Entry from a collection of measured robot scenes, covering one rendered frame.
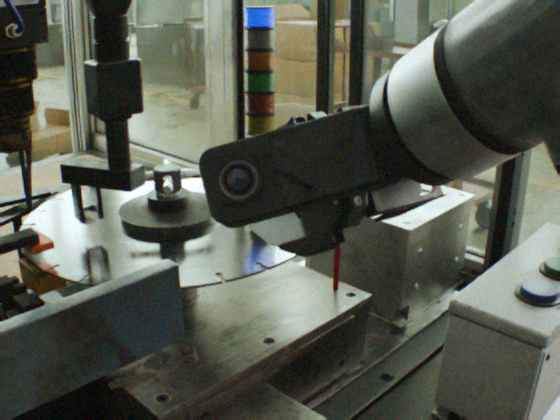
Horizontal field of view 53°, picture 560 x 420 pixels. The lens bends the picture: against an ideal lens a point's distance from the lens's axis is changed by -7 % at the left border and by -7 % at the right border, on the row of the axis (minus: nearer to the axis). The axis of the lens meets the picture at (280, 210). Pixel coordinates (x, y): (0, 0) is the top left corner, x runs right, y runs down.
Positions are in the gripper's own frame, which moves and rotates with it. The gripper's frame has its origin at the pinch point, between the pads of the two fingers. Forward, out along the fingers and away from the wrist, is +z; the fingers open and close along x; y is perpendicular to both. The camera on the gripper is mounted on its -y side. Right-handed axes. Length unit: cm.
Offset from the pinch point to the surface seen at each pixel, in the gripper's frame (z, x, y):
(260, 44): 23.8, 28.8, 22.1
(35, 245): 13.0, 4.3, -15.4
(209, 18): 54, 52, 32
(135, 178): 9.3, 7.8, -5.4
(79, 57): 105, 73, 18
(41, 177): 101, 39, 1
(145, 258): 10.9, 0.6, -6.0
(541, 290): -3.6, -13.9, 27.2
